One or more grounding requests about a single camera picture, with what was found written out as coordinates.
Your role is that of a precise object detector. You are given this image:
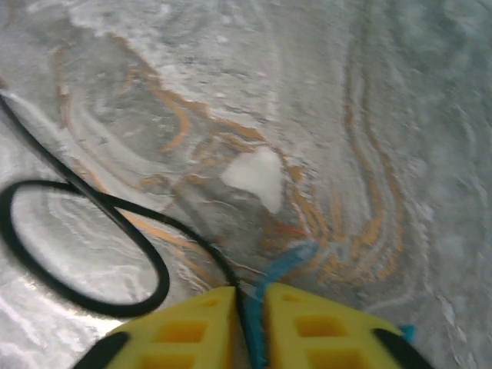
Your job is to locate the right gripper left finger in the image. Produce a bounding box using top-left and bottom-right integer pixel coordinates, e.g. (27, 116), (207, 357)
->
(72, 286), (242, 369)

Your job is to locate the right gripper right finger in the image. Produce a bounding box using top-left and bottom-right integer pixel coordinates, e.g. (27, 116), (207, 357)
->
(264, 282), (426, 369)

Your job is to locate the blue cable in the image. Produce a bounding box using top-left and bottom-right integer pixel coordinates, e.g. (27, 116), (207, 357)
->
(240, 240), (418, 369)

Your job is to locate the black cable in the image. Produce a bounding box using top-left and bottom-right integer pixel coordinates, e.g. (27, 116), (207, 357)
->
(0, 91), (247, 320)

